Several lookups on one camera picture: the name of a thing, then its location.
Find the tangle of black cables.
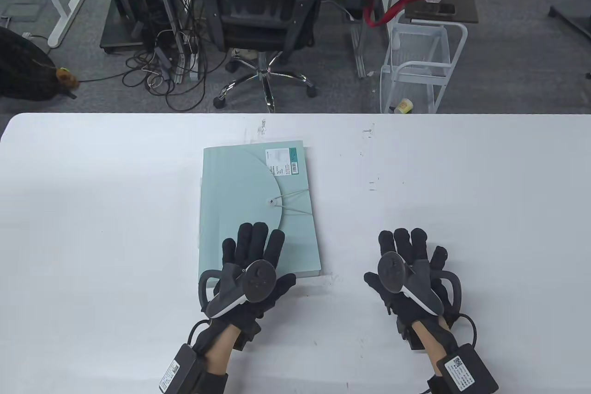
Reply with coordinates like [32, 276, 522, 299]
[122, 29, 229, 110]

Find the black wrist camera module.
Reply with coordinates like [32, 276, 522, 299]
[233, 327, 261, 352]
[398, 315, 428, 353]

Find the aluminium frame foot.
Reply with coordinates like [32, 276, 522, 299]
[350, 24, 368, 78]

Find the black stand base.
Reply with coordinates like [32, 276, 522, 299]
[549, 0, 591, 46]

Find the grey floor hatch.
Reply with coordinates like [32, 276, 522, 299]
[0, 3, 44, 23]

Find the black and white controller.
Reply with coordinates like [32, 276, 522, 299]
[378, 252, 462, 316]
[199, 260, 277, 319]

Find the white wire rolling cart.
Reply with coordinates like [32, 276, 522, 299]
[380, 19, 468, 114]

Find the black smartphone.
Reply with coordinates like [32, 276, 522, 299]
[412, 3, 455, 15]

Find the black glove cable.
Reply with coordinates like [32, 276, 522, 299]
[455, 313, 477, 346]
[187, 319, 208, 344]

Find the black labelled wrist box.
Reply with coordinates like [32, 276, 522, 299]
[436, 344, 499, 394]
[159, 343, 207, 394]

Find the person's right hand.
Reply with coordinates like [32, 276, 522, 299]
[364, 228, 458, 335]

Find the light green accordion folder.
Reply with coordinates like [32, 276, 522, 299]
[198, 140, 322, 285]

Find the person's right forearm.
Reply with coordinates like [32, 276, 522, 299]
[411, 320, 446, 376]

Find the person's left hand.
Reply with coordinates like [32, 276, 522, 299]
[203, 222, 296, 335]

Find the black backpack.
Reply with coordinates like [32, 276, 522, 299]
[0, 26, 77, 101]

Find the brown plush toy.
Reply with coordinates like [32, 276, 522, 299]
[55, 67, 79, 88]

